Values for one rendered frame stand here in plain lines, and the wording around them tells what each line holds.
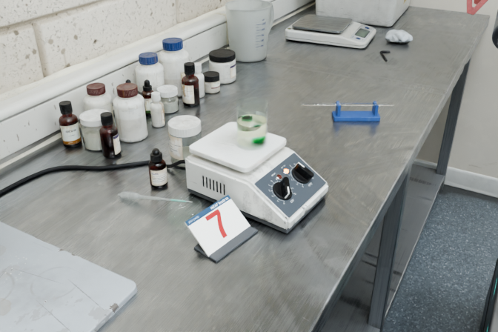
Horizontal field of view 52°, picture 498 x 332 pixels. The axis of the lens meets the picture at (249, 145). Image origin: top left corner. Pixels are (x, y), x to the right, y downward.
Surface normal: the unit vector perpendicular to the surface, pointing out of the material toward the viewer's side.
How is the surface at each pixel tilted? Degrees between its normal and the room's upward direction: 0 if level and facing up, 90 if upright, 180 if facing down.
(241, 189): 90
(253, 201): 90
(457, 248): 0
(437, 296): 0
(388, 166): 0
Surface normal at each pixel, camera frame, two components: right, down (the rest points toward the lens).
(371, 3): -0.43, 0.48
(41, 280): 0.00, -0.88
